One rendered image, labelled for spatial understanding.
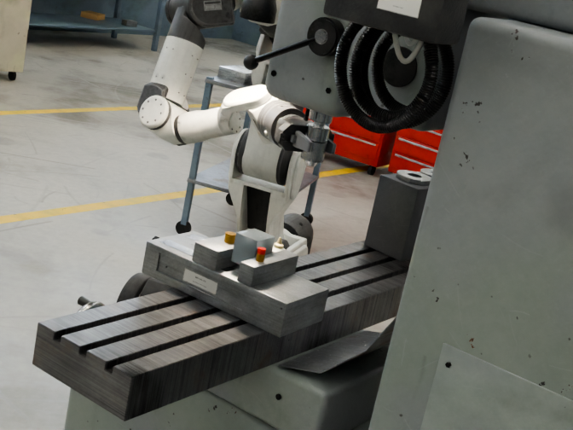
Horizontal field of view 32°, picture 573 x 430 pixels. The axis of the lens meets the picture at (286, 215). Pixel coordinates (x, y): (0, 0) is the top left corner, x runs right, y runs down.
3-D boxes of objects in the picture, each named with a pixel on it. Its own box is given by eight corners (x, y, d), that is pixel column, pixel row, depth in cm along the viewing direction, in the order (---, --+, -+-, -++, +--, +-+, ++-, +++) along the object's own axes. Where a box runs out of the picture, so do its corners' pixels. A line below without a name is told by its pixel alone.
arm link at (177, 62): (121, 120, 228) (154, 30, 230) (153, 137, 239) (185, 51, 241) (159, 130, 222) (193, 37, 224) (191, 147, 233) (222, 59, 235)
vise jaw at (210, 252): (191, 260, 192) (194, 241, 191) (237, 248, 205) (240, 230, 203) (215, 271, 189) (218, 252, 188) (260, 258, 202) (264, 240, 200)
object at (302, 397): (125, 347, 212) (134, 296, 209) (228, 316, 240) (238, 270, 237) (312, 452, 185) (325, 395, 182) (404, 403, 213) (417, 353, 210)
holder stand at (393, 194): (362, 244, 249) (380, 168, 243) (413, 236, 265) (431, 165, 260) (400, 262, 241) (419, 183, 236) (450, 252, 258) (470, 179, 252)
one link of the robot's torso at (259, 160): (245, 170, 288) (280, 10, 280) (300, 186, 284) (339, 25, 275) (224, 174, 274) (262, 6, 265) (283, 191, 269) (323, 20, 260)
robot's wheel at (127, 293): (140, 325, 301) (150, 264, 295) (154, 330, 300) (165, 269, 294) (107, 346, 283) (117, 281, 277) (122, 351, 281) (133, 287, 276)
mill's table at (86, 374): (31, 363, 171) (37, 321, 169) (392, 258, 270) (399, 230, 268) (124, 421, 159) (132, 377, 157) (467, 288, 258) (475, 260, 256)
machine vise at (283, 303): (140, 272, 200) (149, 221, 197) (188, 260, 213) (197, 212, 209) (279, 338, 183) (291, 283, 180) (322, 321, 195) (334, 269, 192)
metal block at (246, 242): (230, 261, 193) (235, 232, 191) (248, 256, 198) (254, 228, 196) (251, 270, 190) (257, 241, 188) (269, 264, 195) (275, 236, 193)
